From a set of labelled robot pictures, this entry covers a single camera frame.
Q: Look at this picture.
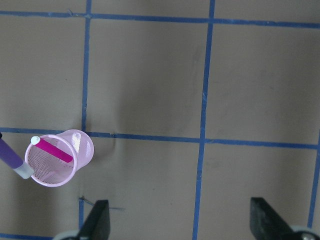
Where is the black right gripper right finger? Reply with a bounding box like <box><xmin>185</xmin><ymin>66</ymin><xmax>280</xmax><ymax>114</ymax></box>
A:
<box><xmin>250</xmin><ymin>197</ymin><xmax>300</xmax><ymax>240</ymax></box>

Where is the brown paper table mat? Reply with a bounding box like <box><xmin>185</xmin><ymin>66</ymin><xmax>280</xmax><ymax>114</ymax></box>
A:
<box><xmin>0</xmin><ymin>0</ymin><xmax>320</xmax><ymax>240</ymax></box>

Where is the purple pen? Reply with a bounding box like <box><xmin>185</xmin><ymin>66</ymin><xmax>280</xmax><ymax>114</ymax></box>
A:
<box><xmin>0</xmin><ymin>135</ymin><xmax>34</xmax><ymax>179</ymax></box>

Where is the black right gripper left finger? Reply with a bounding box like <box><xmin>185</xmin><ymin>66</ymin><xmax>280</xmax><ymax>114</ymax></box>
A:
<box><xmin>77</xmin><ymin>200</ymin><xmax>111</xmax><ymax>240</ymax></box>

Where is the pink pen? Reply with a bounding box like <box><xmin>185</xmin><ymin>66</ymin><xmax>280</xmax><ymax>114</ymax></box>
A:
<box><xmin>30</xmin><ymin>136</ymin><xmax>73</xmax><ymax>163</ymax></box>

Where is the pink mesh cup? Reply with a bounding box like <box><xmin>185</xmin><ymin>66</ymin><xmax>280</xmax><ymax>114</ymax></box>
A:
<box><xmin>24</xmin><ymin>129</ymin><xmax>94</xmax><ymax>187</ymax></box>

